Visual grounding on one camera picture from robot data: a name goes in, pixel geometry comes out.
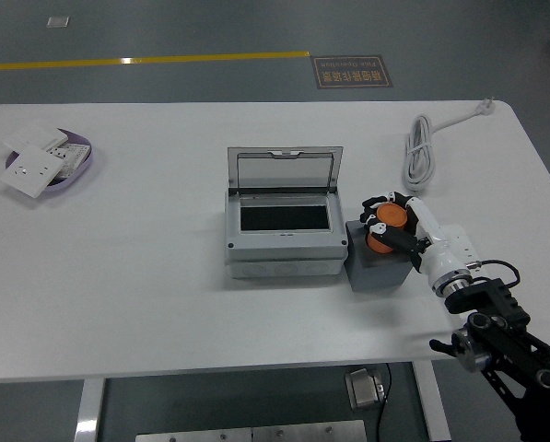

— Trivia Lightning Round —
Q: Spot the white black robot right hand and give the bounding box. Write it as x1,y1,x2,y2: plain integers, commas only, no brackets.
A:
359,190,474,287

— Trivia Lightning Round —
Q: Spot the orange cylinder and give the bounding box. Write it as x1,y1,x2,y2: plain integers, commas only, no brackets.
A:
365,204,409,255

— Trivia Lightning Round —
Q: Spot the grey electrical box with lid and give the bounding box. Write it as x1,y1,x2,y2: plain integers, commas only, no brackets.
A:
223,145,349,280

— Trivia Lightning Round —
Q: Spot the grey cube with round hole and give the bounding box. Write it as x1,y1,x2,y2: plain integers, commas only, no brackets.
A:
345,219,414,292

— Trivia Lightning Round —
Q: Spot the white table leg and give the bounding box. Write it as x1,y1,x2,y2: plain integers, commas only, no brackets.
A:
74,378,106,442
412,361,451,442

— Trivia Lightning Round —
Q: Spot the grey metal foot pedal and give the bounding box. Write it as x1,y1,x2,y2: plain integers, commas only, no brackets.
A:
345,367,389,410

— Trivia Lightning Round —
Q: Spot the brown floor sign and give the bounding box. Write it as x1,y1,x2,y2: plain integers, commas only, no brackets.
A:
311,54,394,90

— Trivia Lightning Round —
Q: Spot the yellow floor tape line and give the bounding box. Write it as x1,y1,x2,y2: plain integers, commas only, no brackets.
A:
0,50,311,73

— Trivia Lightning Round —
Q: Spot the purple oval tray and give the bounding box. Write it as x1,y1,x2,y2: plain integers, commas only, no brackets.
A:
5,127,95,200

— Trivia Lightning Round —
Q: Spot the white multi-hole socket plate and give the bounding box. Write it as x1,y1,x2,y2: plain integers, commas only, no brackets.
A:
48,142,93,180

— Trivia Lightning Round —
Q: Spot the white power cord with plug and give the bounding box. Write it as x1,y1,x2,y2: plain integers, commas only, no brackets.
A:
403,96,497,192

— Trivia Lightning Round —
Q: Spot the black cable under table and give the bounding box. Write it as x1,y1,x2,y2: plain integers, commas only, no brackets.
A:
376,363,393,442

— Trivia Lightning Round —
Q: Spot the metal base plate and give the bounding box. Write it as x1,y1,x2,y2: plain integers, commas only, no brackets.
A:
135,419,368,442

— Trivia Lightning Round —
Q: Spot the large white wall socket panel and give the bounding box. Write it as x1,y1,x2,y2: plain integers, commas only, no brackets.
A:
0,144,67,199

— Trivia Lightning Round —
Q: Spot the white blank switch panel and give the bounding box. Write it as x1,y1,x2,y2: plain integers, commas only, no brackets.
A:
2,120,69,152

